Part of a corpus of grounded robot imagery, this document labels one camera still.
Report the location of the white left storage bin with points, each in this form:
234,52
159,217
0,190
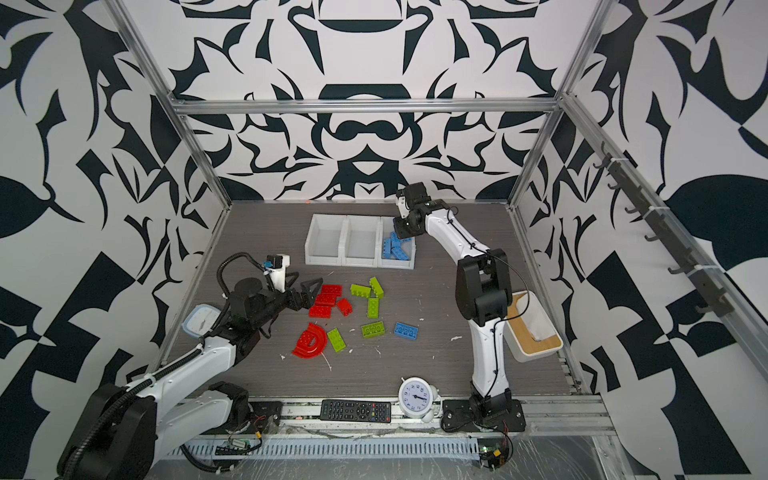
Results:
322,244

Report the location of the red small lego brick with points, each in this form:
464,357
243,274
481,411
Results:
344,307

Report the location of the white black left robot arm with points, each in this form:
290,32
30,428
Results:
123,431

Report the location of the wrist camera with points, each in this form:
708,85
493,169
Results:
401,203
275,270

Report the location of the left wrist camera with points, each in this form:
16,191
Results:
275,270

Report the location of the white cable duct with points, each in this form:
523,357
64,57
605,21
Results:
341,449

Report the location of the white tissue box wooden top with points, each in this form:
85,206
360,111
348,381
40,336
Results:
529,333

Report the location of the white middle storage bin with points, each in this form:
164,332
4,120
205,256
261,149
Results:
362,242

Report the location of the white analog clock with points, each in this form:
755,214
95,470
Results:
416,397

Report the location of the small green circuit board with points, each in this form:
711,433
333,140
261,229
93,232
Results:
493,457

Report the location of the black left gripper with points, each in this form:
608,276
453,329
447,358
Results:
304,298

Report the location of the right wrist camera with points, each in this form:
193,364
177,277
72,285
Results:
401,203

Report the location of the white storage bin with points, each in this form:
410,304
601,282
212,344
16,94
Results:
387,228
362,242
322,244

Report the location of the grey wall hook rail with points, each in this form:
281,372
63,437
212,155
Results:
689,258

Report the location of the clear lidded food container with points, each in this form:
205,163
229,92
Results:
200,320

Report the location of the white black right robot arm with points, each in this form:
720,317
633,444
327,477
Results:
483,295

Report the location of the white right storage bin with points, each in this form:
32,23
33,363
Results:
387,228

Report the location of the black remote control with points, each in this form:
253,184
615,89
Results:
345,410

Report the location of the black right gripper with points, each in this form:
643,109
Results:
400,230

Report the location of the green lego brick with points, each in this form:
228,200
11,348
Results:
376,287
373,330
360,291
336,340
373,306

